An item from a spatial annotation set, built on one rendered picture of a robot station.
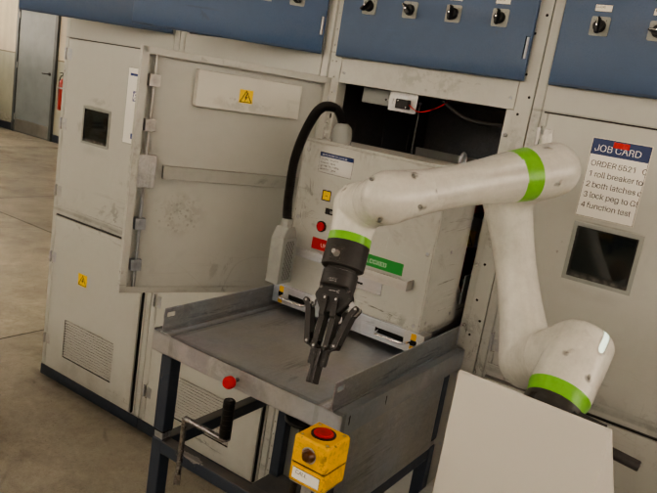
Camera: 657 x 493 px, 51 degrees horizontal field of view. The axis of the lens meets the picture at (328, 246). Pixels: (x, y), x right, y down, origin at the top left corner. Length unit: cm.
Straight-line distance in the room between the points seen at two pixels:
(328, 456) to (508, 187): 65
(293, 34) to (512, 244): 109
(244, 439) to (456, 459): 139
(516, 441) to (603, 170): 84
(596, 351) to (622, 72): 78
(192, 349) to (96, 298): 142
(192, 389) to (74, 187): 105
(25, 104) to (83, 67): 961
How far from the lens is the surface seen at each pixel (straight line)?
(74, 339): 340
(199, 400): 287
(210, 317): 204
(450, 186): 141
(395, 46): 222
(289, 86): 228
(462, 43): 212
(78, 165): 324
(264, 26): 239
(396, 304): 200
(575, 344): 151
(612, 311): 199
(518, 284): 167
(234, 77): 221
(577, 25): 202
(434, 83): 216
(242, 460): 279
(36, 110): 1256
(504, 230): 169
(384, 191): 133
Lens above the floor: 155
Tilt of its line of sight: 13 degrees down
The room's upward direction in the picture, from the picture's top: 9 degrees clockwise
